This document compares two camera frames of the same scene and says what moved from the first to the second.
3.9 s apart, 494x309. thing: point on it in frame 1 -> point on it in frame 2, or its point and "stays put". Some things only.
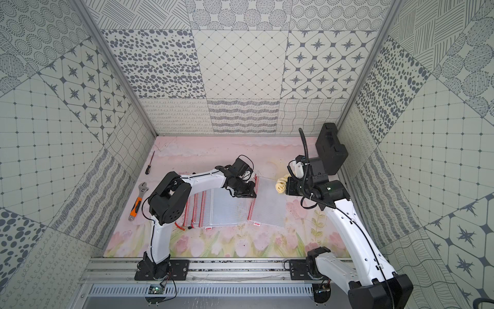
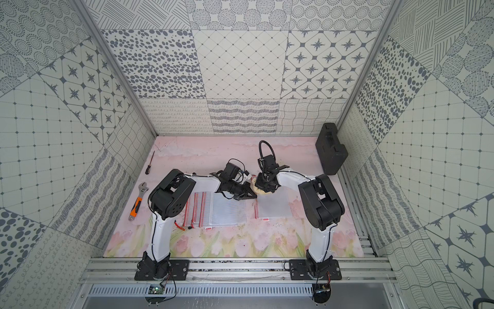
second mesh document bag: [222, 209] stays put
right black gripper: [290, 186] -> [258, 183]
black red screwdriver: [148, 169] stays put
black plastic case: [332, 154] stays put
